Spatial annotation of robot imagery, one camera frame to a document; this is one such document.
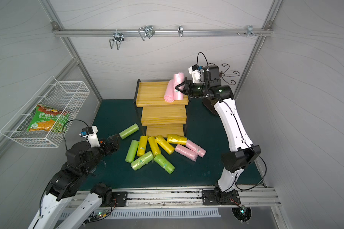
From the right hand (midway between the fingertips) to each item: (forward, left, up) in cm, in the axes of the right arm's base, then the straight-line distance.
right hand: (177, 87), depth 69 cm
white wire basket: (+1, +64, -8) cm, 65 cm away
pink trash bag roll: (-15, -12, -37) cm, 42 cm away
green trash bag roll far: (-4, +34, -37) cm, 50 cm away
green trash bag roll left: (-18, +29, -38) cm, 50 cm away
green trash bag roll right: (-25, +7, -37) cm, 45 cm away
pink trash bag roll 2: (-17, -6, -38) cm, 42 cm away
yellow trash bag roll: (-14, +15, -38) cm, 43 cm away
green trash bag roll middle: (-23, +18, -37) cm, 47 cm away
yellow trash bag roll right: (-9, 0, -36) cm, 38 cm away
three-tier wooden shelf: (-3, +10, -23) cm, 25 cm away
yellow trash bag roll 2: (-15, +5, -39) cm, 42 cm away
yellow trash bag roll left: (-16, +22, -36) cm, 45 cm away
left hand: (-22, +30, -13) cm, 40 cm away
